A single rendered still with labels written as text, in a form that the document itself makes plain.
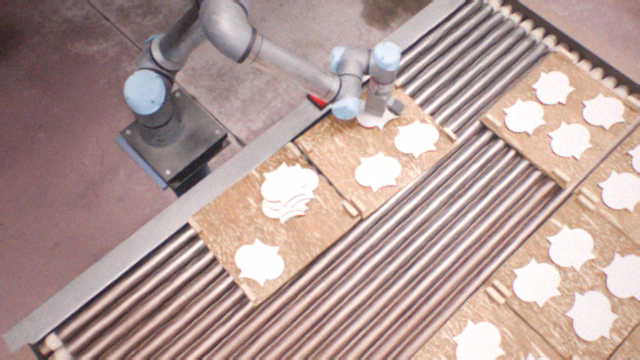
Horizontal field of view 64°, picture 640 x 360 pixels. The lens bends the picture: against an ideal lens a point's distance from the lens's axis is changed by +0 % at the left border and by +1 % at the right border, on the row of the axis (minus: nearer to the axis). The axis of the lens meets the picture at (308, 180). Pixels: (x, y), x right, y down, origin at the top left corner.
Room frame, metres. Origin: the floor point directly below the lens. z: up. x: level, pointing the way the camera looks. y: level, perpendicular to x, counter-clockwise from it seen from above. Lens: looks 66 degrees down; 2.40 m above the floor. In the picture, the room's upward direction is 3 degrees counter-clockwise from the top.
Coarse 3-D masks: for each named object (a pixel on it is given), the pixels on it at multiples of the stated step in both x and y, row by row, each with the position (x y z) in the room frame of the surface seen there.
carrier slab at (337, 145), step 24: (408, 96) 0.96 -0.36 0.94; (336, 120) 0.88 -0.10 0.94; (408, 120) 0.87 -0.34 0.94; (432, 120) 0.86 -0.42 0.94; (312, 144) 0.79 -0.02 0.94; (336, 144) 0.79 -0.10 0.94; (360, 144) 0.78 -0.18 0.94; (384, 144) 0.78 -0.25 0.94; (456, 144) 0.77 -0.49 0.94; (336, 168) 0.70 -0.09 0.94; (408, 168) 0.69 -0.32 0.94; (360, 192) 0.61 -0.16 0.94; (384, 192) 0.61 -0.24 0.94
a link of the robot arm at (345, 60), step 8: (336, 48) 0.93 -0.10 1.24; (344, 48) 0.93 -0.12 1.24; (352, 48) 0.93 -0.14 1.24; (360, 48) 0.93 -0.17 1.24; (336, 56) 0.91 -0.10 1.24; (344, 56) 0.90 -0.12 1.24; (352, 56) 0.90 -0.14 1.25; (360, 56) 0.90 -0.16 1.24; (368, 56) 0.90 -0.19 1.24; (336, 64) 0.89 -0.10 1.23; (344, 64) 0.88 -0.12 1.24; (352, 64) 0.87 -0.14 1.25; (360, 64) 0.88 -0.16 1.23; (368, 64) 0.88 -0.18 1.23; (336, 72) 0.88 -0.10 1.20; (344, 72) 0.85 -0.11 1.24; (352, 72) 0.85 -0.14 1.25; (360, 72) 0.85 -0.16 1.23; (368, 72) 0.87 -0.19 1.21
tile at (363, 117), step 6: (360, 108) 0.91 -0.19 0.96; (360, 114) 0.88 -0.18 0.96; (366, 114) 0.88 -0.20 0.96; (384, 114) 0.88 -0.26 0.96; (390, 114) 0.88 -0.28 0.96; (360, 120) 0.86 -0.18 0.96; (366, 120) 0.86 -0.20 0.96; (372, 120) 0.86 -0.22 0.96; (378, 120) 0.86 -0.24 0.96; (384, 120) 0.86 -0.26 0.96; (390, 120) 0.86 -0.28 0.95; (366, 126) 0.84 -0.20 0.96; (372, 126) 0.84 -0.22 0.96; (378, 126) 0.84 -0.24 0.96
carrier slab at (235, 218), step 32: (288, 160) 0.74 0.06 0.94; (224, 192) 0.64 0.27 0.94; (256, 192) 0.63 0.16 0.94; (320, 192) 0.62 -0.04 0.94; (224, 224) 0.53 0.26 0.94; (256, 224) 0.52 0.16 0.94; (288, 224) 0.52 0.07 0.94; (320, 224) 0.52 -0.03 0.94; (352, 224) 0.51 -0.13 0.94; (224, 256) 0.43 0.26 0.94; (288, 256) 0.42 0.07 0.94; (256, 288) 0.33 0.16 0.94
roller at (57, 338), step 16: (480, 0) 1.39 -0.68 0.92; (464, 16) 1.32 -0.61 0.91; (432, 32) 1.25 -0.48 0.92; (448, 32) 1.25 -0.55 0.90; (416, 48) 1.17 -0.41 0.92; (400, 64) 1.11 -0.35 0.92; (176, 240) 0.49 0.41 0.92; (160, 256) 0.44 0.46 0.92; (144, 272) 0.40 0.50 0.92; (112, 288) 0.35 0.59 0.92; (128, 288) 0.35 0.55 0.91; (96, 304) 0.31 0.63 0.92; (80, 320) 0.27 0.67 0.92; (48, 336) 0.23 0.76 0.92; (64, 336) 0.22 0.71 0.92; (48, 352) 0.18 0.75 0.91
